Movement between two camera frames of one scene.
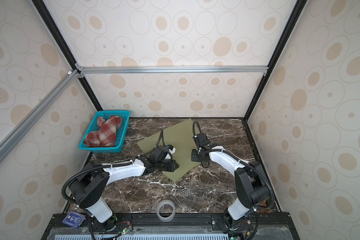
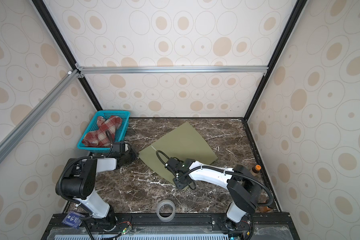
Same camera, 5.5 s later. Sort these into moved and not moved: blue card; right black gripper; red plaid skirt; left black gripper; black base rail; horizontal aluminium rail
Moved: right black gripper; left black gripper
Not moved: red plaid skirt; black base rail; blue card; horizontal aluminium rail
